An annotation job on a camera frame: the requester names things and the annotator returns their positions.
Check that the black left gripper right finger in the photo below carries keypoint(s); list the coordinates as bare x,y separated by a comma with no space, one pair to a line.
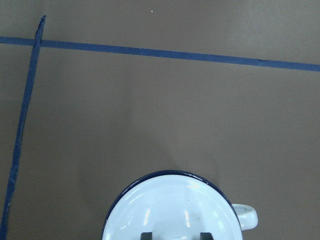
206,236

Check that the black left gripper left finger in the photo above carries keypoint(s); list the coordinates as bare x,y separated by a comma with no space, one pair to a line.
146,236

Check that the white enamel cup lid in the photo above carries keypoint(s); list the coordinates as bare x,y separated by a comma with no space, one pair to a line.
171,205

